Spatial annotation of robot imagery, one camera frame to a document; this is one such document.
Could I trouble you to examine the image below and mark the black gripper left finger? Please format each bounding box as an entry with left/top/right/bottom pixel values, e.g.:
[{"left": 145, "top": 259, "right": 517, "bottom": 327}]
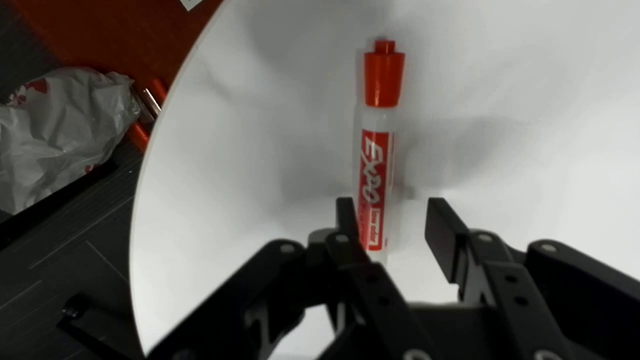
[{"left": 148, "top": 195, "right": 437, "bottom": 360}]

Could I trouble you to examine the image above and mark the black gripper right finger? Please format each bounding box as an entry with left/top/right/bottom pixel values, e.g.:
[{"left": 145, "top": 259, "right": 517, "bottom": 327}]
[{"left": 424, "top": 196, "right": 640, "bottom": 360}]

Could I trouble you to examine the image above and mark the red and white Expo marker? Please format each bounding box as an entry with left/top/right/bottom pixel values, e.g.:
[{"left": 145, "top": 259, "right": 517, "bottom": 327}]
[{"left": 352, "top": 39, "right": 409, "bottom": 256}]

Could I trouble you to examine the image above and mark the orange cylindrical object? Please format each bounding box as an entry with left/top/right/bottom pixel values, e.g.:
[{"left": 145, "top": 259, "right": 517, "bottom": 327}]
[{"left": 125, "top": 76, "right": 171, "bottom": 155}]

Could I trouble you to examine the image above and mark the white crumpled plastic bag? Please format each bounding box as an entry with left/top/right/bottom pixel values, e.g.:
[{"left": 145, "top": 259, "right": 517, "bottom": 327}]
[{"left": 0, "top": 65, "right": 145, "bottom": 218}]

